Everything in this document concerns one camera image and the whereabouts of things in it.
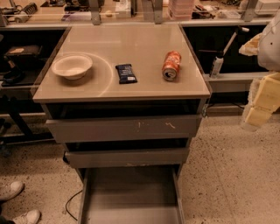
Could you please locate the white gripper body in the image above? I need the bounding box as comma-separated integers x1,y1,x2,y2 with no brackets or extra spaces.
239,33,262,56

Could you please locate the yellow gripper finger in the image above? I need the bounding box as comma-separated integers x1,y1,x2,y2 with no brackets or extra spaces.
244,73,280,128

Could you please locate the dark blue rxbar wrapper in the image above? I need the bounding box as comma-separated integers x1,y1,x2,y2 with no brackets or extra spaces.
115,64,137,84

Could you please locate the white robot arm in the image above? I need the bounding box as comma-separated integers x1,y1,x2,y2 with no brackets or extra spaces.
239,12,280,131

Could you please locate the middle grey drawer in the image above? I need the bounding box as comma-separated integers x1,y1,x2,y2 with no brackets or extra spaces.
66,147,189,168

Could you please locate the top grey drawer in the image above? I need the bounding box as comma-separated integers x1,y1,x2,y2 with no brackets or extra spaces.
46,115,201,143

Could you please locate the grey drawer cabinet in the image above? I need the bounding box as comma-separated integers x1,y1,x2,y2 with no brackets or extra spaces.
33,24,210,224

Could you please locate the open bottom grey drawer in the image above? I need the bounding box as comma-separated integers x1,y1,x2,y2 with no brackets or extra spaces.
78,165,185,224

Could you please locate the pink stacked box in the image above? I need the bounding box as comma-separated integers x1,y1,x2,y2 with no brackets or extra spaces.
168,0,194,20

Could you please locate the orange soda can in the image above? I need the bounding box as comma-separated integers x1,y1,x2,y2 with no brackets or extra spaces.
162,51,181,81

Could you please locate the white box on bench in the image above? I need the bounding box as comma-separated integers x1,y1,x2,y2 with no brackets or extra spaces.
115,0,131,18

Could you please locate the white paper bowl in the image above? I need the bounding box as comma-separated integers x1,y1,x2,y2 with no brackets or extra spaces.
52,54,93,81

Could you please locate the white shoe lower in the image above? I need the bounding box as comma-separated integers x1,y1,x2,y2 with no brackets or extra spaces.
12,209,41,224

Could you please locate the black floor cable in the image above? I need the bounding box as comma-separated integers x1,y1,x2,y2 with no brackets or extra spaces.
65,189,84,222

